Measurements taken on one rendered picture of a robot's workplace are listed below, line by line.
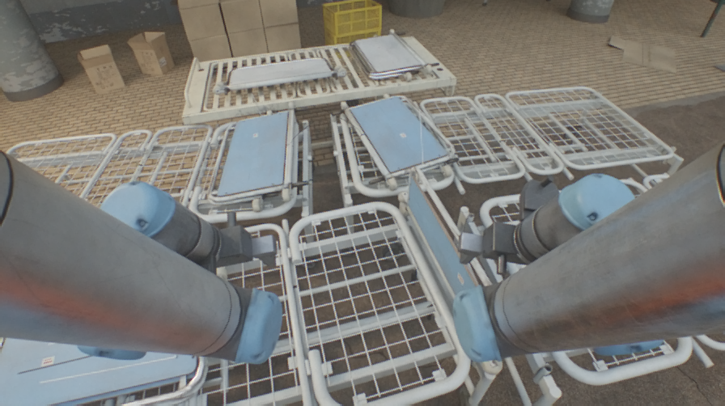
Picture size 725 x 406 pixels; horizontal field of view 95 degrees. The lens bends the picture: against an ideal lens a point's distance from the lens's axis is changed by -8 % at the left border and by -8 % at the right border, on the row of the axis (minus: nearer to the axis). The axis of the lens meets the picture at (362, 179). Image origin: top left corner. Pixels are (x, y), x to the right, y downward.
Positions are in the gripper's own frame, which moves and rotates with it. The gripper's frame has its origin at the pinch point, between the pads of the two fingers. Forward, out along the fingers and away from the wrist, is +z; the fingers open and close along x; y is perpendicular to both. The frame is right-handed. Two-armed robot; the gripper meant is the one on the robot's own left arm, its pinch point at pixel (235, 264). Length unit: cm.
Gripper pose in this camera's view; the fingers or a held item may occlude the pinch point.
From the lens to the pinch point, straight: 73.4
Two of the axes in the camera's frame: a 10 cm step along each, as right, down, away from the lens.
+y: -1.9, -8.9, 4.2
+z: 0.8, 4.2, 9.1
